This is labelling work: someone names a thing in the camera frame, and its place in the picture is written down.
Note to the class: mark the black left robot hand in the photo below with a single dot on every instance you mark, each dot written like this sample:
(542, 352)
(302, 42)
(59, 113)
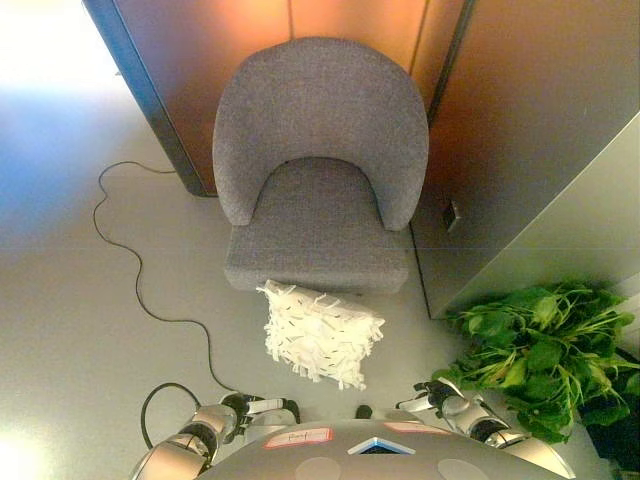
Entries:
(270, 406)

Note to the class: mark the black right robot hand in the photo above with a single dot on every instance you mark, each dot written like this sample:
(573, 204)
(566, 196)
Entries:
(432, 395)

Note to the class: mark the white fringed pillow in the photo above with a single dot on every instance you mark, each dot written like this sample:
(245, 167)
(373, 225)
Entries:
(315, 335)

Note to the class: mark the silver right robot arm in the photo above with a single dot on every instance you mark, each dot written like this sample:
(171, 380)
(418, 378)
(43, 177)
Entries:
(480, 420)

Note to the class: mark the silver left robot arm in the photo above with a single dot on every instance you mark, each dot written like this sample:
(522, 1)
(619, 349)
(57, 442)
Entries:
(190, 440)

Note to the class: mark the grey robot torso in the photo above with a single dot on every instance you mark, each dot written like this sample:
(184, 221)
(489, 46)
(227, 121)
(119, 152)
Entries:
(350, 455)

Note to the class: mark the green leafy plant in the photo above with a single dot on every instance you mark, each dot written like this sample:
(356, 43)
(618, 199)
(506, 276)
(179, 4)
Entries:
(540, 350)

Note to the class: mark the black plant pot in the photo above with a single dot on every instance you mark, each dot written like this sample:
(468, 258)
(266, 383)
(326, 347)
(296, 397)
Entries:
(615, 425)

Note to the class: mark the grey cabinet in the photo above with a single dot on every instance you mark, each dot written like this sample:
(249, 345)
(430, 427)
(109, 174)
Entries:
(560, 225)

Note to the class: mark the grey fabric armchair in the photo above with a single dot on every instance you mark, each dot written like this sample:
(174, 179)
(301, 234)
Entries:
(320, 100)

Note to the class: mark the small wall socket box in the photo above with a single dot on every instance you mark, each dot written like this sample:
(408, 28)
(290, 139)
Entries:
(452, 216)

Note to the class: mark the dark door frame post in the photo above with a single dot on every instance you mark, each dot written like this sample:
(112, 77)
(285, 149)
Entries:
(150, 100)

